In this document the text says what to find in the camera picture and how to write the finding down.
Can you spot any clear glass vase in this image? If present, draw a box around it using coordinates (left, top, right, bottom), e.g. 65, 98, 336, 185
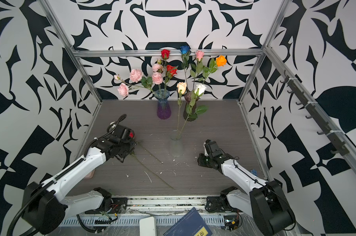
170, 130, 184, 157

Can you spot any dark maroon glass vase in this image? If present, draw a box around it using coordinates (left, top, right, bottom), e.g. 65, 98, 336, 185
183, 92, 199, 122

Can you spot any purple ribbed glass vase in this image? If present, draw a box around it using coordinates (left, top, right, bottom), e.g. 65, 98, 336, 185
155, 88, 172, 120

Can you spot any pink peony flower stem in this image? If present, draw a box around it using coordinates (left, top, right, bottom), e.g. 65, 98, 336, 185
151, 59, 164, 99

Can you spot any large red rose stem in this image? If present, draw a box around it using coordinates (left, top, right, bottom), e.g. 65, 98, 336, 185
165, 65, 178, 88

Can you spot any small red rose stem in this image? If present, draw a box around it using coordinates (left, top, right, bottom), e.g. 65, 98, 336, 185
161, 49, 171, 90

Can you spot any blue rose stem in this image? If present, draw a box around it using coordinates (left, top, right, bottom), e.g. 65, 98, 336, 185
180, 45, 191, 84

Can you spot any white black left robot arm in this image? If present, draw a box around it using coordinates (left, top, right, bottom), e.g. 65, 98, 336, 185
20, 138, 136, 235

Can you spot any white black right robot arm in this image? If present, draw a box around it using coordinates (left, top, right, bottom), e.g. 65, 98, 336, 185
197, 140, 297, 236

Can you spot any pink rectangular block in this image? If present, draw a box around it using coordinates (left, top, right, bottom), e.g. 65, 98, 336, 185
84, 169, 95, 179

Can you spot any small blue card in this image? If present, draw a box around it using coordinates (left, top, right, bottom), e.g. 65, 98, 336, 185
250, 169, 258, 177

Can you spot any blue book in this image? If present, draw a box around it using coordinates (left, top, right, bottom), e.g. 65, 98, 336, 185
164, 207, 212, 236

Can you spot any white rectangular device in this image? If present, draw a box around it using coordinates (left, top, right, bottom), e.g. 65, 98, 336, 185
139, 216, 157, 236

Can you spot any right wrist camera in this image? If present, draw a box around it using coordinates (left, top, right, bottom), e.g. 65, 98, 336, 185
203, 140, 211, 156

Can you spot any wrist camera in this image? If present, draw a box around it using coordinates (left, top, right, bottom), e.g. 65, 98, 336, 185
203, 140, 211, 156
108, 124, 135, 144

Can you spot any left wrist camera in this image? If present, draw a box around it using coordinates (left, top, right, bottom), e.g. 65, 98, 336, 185
108, 124, 135, 144

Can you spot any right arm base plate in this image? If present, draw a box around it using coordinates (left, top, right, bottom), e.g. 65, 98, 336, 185
204, 186, 237, 213

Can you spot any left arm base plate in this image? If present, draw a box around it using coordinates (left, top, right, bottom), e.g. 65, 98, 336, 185
84, 197, 128, 214

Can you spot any aluminium frame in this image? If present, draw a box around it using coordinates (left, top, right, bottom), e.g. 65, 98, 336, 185
37, 0, 356, 236

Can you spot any black corrugated cable hose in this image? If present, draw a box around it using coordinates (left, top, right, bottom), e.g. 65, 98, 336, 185
6, 176, 57, 236

